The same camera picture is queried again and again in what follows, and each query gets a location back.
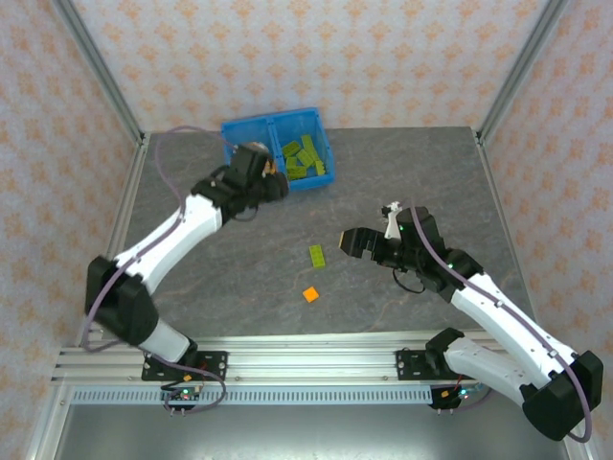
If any small circuit board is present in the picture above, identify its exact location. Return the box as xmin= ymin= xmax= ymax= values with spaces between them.
xmin=430 ymin=382 xmax=486 ymax=413
xmin=160 ymin=385 xmax=202 ymax=417

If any grey metal base panel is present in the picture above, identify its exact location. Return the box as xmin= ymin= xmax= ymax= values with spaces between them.
xmin=52 ymin=402 xmax=571 ymax=460

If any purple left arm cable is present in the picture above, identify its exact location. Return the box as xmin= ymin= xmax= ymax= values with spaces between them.
xmin=79 ymin=124 xmax=239 ymax=418

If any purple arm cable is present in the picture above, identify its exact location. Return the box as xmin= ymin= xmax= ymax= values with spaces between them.
xmin=79 ymin=124 xmax=239 ymax=418
xmin=409 ymin=196 xmax=595 ymax=442

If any aluminium table side rail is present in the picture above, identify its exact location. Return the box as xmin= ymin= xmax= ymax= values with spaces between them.
xmin=74 ymin=132 xmax=152 ymax=349
xmin=473 ymin=127 xmax=542 ymax=332

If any wide aluminium mounting rail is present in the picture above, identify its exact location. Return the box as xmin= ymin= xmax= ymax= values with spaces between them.
xmin=51 ymin=333 xmax=504 ymax=387

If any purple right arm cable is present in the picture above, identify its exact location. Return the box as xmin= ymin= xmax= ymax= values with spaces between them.
xmin=409 ymin=196 xmax=595 ymax=442

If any slotted grey cable duct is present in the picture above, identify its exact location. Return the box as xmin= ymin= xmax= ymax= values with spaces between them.
xmin=70 ymin=386 xmax=436 ymax=407

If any aluminium frame post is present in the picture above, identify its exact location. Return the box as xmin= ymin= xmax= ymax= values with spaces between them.
xmin=476 ymin=0 xmax=571 ymax=145
xmin=50 ymin=0 xmax=148 ymax=145

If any aluminium lower frame bar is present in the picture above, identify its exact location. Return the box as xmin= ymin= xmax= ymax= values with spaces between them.
xmin=23 ymin=382 xmax=76 ymax=460
xmin=562 ymin=438 xmax=600 ymax=460

